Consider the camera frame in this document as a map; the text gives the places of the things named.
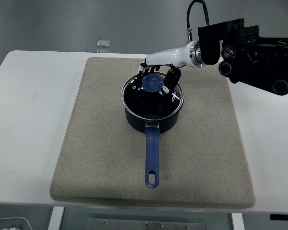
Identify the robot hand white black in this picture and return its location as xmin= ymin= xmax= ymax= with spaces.
xmin=137 ymin=41 xmax=194 ymax=96

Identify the glass pot lid blue knob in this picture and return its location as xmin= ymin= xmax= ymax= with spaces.
xmin=120 ymin=71 xmax=185 ymax=120

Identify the beige fabric mat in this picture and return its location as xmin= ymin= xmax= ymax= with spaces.
xmin=49 ymin=57 xmax=256 ymax=208

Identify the grey metal plate with screws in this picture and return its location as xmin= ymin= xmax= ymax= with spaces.
xmin=87 ymin=218 xmax=208 ymax=230

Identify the white table leg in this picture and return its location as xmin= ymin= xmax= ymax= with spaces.
xmin=231 ymin=212 xmax=245 ymax=230
xmin=48 ymin=206 xmax=65 ymax=230

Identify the white tray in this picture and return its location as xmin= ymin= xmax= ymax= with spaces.
xmin=0 ymin=217 xmax=32 ymax=230

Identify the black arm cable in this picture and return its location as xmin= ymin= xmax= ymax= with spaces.
xmin=186 ymin=0 xmax=210 ymax=42

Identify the dark pot with blue handle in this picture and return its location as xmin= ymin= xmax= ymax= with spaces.
xmin=121 ymin=79 xmax=184 ymax=189

